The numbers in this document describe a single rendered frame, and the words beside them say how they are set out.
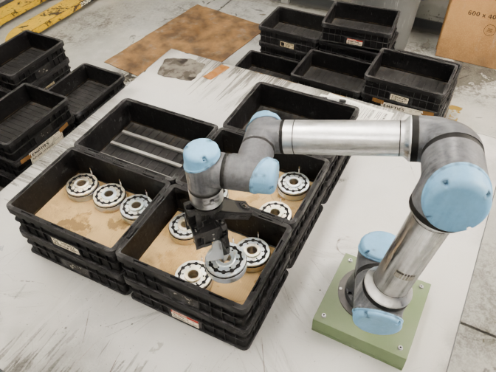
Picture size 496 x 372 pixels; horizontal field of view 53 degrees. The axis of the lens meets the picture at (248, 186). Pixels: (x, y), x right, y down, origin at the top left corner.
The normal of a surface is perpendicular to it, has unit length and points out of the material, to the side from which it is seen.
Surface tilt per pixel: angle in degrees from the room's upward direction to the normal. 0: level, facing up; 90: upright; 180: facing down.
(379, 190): 0
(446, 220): 82
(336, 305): 3
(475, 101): 0
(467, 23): 75
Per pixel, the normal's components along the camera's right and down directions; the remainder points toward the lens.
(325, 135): -0.25, -0.03
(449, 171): -0.40, -0.69
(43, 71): 0.88, 0.33
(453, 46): -0.44, 0.41
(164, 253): -0.03, -0.70
